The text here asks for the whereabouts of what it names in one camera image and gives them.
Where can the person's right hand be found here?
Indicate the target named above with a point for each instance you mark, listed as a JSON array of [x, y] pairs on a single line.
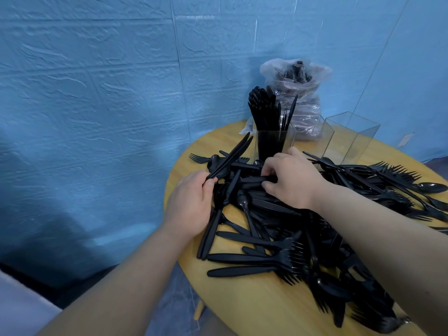
[[297, 181]]

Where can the person's left hand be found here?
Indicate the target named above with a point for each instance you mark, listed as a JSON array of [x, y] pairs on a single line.
[[187, 208]]

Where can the person's right thumb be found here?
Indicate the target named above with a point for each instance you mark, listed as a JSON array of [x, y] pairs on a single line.
[[270, 188]]

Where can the person's left thumb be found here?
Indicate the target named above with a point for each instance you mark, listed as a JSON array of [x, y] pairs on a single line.
[[211, 190]]

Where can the single black plastic knife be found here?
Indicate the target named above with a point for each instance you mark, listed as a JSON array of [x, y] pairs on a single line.
[[255, 181]]

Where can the bundle of black plastic knives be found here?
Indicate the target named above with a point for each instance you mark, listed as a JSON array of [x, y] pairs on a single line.
[[231, 155]]

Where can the person's right forearm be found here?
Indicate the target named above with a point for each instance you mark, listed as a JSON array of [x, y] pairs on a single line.
[[385, 248]]

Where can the person's left forearm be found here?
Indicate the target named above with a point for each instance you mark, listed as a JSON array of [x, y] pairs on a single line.
[[126, 290]]

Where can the clear acrylic square container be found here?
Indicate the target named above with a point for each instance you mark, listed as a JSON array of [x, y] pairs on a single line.
[[269, 143], [353, 136], [316, 139]]

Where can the pile of black plastic cutlery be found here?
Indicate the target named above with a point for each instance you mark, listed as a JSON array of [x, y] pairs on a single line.
[[301, 248]]

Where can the dense cluster of upright knives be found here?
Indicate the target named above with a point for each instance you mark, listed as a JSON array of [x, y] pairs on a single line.
[[264, 111]]

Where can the clear plastic bag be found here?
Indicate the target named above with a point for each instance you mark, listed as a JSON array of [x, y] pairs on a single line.
[[301, 97]]

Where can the black cutlery inside bag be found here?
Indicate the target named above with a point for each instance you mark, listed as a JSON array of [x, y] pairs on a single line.
[[297, 71]]

